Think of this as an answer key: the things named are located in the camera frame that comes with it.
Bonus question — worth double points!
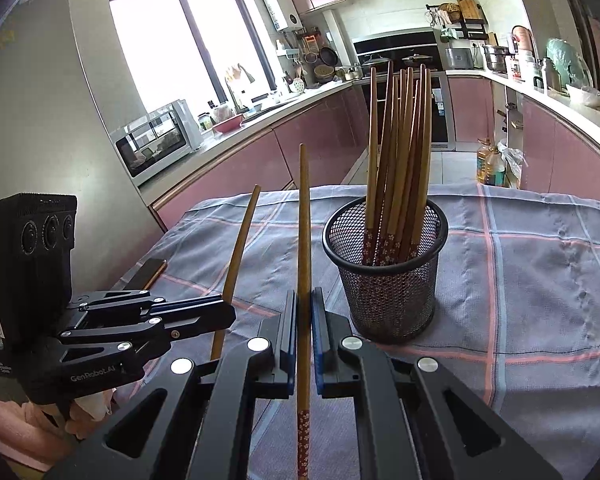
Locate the person's left forearm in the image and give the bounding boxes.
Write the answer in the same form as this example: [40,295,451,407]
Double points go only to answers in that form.
[0,390,78,473]

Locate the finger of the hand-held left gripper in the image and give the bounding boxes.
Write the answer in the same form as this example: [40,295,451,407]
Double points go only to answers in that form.
[59,304,238,357]
[66,289,227,315]

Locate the wooden cutting board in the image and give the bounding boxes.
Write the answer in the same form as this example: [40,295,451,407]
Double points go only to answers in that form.
[456,0,482,24]

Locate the black built-in oven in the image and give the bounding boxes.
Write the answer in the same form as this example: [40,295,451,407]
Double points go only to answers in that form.
[360,72,456,152]

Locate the black range hood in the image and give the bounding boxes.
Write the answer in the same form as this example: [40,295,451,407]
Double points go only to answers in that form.
[352,35,446,73]

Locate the black wall rack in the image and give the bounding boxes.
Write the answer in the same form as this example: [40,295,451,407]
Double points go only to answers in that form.
[426,2,491,41]

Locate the pink base cabinets long run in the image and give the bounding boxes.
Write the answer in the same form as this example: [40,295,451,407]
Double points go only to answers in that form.
[147,82,371,232]

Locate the floral-tipped wooden chopstick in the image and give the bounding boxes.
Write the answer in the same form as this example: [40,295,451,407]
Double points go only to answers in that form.
[210,185,262,361]
[296,144,312,466]

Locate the steel stockpot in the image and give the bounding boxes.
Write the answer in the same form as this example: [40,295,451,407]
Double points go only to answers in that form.
[482,44,511,74]

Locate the blue checked tablecloth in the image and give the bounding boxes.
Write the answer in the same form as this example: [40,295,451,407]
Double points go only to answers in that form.
[115,182,600,480]

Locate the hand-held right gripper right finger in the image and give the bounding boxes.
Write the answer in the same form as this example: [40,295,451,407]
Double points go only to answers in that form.
[311,287,563,480]

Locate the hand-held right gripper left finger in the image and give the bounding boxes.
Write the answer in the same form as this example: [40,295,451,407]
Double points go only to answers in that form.
[42,290,298,480]

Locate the dark flat object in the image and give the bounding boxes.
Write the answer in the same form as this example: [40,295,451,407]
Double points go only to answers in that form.
[124,258,168,291]

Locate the grey thermos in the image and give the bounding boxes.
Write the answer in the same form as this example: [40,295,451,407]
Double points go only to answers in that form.
[540,57,561,92]

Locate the plastic bag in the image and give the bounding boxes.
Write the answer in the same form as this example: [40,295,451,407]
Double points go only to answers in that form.
[497,140,524,189]

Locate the white bowl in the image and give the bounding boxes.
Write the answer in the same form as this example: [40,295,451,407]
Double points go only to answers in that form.
[566,83,600,108]

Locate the sink faucet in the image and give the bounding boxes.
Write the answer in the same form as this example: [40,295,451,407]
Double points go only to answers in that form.
[225,63,257,114]

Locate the person's left hand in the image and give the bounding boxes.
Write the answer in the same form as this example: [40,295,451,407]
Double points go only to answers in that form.
[67,387,114,439]

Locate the black mesh holder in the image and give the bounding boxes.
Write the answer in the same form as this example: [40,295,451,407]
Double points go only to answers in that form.
[322,196,449,345]

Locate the pink bowl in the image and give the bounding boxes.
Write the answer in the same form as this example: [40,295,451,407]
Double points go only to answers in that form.
[212,113,244,134]

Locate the black lidded wok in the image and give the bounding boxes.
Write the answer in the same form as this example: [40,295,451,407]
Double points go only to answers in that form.
[361,52,392,72]

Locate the bunch of wooden chopsticks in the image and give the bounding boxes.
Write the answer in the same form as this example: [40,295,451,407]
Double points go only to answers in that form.
[362,61,433,267]

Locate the copper pink kettle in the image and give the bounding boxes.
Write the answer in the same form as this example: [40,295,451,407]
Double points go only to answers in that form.
[511,25,535,54]

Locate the white toaster oven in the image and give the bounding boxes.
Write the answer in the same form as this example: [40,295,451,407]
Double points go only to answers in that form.
[114,99,204,179]

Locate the pink base cabinets short run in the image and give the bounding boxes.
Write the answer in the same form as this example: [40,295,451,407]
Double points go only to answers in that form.
[447,76,600,204]

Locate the green plastic covered appliance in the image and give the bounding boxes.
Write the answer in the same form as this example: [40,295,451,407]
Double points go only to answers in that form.
[546,37,594,89]

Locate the large kitchen window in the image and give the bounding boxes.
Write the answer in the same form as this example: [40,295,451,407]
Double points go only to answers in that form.
[108,0,277,132]

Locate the silver toaster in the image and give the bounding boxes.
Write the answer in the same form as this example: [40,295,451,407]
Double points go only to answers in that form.
[445,47,473,70]

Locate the yellow oil bottle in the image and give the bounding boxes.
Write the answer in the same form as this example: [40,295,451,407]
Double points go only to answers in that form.
[476,138,501,186]

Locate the white water heater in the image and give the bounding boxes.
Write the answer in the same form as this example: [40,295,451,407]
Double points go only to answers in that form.
[261,0,301,31]

